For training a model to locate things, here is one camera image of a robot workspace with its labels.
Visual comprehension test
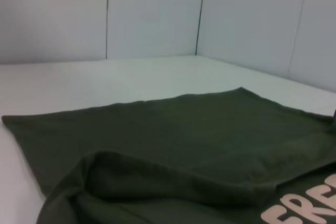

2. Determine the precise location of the dark green shirt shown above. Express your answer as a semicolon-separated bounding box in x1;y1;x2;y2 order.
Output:
1;86;336;224

